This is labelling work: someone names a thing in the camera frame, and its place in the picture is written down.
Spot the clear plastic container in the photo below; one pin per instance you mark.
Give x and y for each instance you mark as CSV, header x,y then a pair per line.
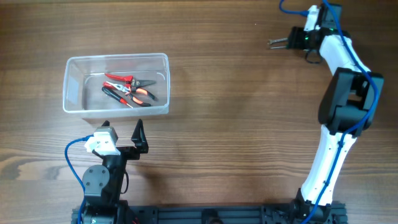
x,y
85,75

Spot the orange black long-nose pliers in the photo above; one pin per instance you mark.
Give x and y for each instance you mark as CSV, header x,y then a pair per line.
x,y
130,92

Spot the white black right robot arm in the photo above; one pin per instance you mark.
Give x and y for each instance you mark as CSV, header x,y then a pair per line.
x,y
346,110

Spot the silver combination wrench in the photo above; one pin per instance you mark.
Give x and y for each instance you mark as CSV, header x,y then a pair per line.
x,y
270,42

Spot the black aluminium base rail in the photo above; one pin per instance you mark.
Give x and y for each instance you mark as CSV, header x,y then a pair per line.
x,y
264,214

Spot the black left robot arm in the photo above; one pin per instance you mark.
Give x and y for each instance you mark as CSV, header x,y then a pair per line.
x,y
104,184

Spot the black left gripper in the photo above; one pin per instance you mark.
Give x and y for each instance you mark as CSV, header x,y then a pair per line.
x,y
138,137

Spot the green handled screwdriver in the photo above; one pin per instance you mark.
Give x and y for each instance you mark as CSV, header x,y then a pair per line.
x,y
279,47

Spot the black red handled screwdriver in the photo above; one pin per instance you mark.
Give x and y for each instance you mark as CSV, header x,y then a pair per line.
x,y
115,96

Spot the red handled snips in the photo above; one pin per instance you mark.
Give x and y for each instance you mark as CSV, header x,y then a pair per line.
x,y
130,81

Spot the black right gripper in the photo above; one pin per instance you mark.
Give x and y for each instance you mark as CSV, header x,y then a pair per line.
x,y
294,38

